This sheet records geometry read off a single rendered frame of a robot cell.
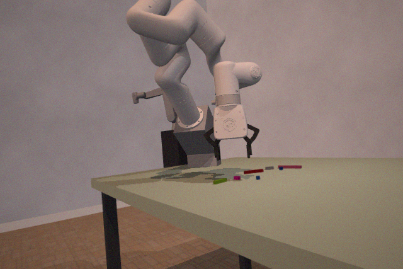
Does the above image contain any lime green rod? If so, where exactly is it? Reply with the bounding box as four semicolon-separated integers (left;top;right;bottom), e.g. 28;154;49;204
213;178;227;185

